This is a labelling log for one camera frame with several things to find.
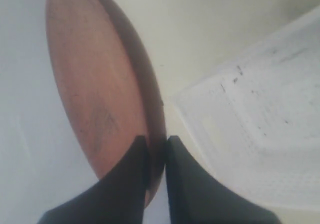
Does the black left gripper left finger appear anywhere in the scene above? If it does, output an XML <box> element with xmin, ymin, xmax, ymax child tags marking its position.
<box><xmin>38</xmin><ymin>136</ymin><xmax>150</xmax><ymax>224</ymax></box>

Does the brown ceramic plate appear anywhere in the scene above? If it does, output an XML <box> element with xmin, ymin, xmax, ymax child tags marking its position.
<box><xmin>46</xmin><ymin>0</ymin><xmax>166</xmax><ymax>205</ymax></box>

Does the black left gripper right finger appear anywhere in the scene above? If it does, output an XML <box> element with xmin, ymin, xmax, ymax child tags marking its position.
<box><xmin>165</xmin><ymin>136</ymin><xmax>279</xmax><ymax>224</ymax></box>

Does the white woven plastic basket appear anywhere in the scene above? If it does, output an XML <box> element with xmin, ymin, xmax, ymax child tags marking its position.
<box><xmin>173</xmin><ymin>7</ymin><xmax>320</xmax><ymax>211</ymax></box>

